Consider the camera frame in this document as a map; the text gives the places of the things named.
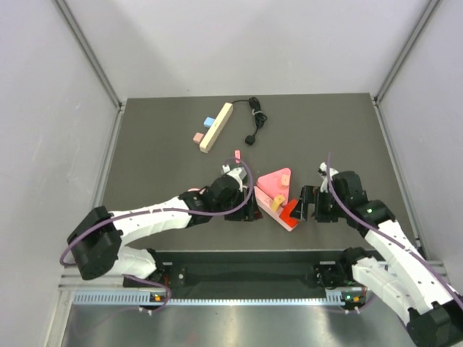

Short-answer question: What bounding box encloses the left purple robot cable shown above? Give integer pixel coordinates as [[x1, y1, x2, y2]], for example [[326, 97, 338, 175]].
[[59, 157, 255, 315]]

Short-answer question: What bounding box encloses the pink long power strip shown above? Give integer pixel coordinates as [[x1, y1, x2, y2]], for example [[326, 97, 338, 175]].
[[254, 187, 297, 232]]

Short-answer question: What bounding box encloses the pink triangular socket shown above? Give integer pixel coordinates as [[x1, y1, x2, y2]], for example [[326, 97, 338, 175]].
[[257, 168, 292, 206]]

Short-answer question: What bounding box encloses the left aluminium frame post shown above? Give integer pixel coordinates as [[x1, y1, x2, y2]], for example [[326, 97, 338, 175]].
[[51, 0, 123, 110]]

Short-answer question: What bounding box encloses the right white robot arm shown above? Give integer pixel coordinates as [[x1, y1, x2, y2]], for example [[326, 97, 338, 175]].
[[289, 162, 462, 346]]

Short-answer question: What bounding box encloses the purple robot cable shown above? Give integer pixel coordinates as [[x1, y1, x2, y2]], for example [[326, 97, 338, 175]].
[[59, 157, 255, 315], [325, 151, 463, 301]]

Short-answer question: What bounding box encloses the aluminium frame post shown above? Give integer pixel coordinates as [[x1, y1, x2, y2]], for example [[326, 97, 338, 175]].
[[51, 0, 123, 110], [372, 0, 442, 107]]

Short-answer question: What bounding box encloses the small pink usb plug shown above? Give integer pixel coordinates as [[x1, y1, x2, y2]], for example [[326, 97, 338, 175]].
[[234, 150, 241, 163]]

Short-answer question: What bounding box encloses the red cube plug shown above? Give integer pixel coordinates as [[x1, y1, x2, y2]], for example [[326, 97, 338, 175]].
[[279, 200, 299, 228]]

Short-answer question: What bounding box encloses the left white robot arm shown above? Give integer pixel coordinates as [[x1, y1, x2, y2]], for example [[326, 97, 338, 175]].
[[65, 161, 263, 287]]

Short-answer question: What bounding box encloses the beige power strip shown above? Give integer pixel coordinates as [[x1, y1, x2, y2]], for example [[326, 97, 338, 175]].
[[199, 103, 234, 153]]

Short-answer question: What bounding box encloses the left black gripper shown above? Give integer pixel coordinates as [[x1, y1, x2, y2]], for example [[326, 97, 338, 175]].
[[213, 187, 262, 222]]

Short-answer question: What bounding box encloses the grey slotted cable duct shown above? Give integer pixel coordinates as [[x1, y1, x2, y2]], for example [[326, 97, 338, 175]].
[[73, 291, 365, 307]]

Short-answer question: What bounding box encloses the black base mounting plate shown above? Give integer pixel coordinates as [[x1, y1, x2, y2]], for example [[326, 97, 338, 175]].
[[144, 249, 355, 289]]

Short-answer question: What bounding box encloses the peach plug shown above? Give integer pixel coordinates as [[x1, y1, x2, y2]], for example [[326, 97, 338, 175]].
[[281, 174, 290, 187]]

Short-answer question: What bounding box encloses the blue plug adapter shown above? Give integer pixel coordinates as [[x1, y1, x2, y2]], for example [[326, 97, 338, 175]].
[[203, 117, 215, 129]]

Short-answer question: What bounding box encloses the yellow orange plug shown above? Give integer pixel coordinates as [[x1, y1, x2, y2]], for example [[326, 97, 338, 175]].
[[271, 194, 285, 212]]

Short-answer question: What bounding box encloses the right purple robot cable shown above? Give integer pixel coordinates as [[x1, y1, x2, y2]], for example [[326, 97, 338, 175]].
[[325, 151, 463, 301]]

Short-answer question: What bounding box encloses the small pink plug adapter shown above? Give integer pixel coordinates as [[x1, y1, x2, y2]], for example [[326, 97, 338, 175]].
[[193, 132, 204, 144]]

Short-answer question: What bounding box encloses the right aluminium frame post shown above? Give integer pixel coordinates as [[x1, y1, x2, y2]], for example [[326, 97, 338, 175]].
[[372, 0, 442, 107]]

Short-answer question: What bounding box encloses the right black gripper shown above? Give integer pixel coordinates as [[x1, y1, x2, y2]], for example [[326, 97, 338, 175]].
[[289, 185, 349, 223]]

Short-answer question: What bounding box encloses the black power cable with plug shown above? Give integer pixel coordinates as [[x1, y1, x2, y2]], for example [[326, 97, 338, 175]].
[[231, 96, 268, 147]]

